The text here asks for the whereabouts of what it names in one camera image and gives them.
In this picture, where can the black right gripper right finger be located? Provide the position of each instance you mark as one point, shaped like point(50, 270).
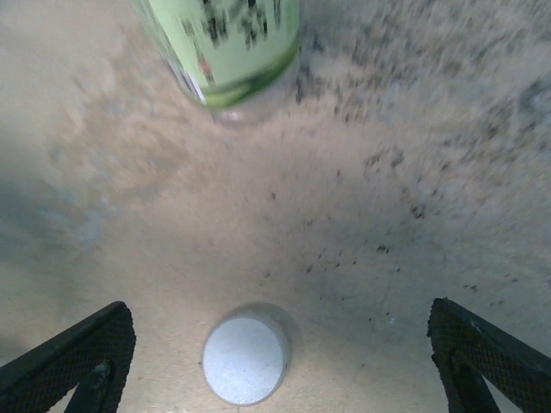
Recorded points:
point(469, 340)

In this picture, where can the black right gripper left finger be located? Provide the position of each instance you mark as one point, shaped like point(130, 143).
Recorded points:
point(51, 378)

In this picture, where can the white plastic bottle cap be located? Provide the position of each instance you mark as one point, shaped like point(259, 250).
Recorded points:
point(245, 357)

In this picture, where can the green label plastic bottle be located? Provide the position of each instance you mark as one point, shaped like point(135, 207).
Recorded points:
point(232, 51)

